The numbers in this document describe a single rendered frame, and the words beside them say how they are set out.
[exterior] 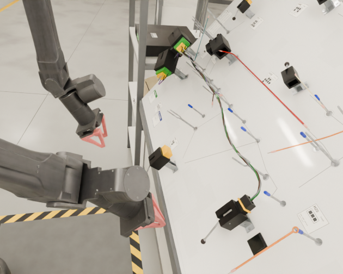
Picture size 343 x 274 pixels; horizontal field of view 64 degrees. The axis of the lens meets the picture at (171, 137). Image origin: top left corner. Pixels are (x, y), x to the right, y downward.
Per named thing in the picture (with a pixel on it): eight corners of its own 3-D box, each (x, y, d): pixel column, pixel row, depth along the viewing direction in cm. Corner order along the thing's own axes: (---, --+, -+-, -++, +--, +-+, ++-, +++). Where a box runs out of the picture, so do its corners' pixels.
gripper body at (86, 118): (102, 111, 90) (89, 93, 85) (97, 130, 82) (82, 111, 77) (85, 118, 91) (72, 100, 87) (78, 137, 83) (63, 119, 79)
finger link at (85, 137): (114, 134, 92) (99, 113, 87) (111, 148, 87) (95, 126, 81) (97, 141, 94) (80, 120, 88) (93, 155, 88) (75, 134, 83)
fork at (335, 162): (342, 163, 59) (314, 135, 51) (334, 168, 60) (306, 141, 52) (336, 157, 61) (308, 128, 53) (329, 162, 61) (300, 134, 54)
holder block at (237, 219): (224, 216, 69) (214, 211, 67) (241, 204, 67) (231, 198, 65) (230, 231, 66) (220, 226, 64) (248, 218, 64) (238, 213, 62)
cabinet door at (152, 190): (158, 246, 132) (165, 193, 108) (144, 166, 174) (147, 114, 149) (161, 245, 133) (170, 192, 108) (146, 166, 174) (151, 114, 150)
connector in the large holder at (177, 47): (189, 42, 116) (182, 36, 114) (191, 45, 114) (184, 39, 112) (179, 53, 118) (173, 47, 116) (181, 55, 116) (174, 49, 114)
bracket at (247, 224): (240, 217, 71) (228, 212, 69) (247, 212, 71) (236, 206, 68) (247, 233, 68) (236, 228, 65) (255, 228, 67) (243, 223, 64)
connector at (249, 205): (235, 208, 67) (231, 205, 65) (250, 195, 65) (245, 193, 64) (241, 218, 64) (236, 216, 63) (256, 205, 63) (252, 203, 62)
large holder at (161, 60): (195, 53, 127) (173, 33, 119) (187, 83, 120) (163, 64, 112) (184, 58, 132) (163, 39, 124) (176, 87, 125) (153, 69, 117)
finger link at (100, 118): (115, 129, 94) (100, 108, 89) (112, 142, 89) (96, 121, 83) (98, 136, 96) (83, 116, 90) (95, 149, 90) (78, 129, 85)
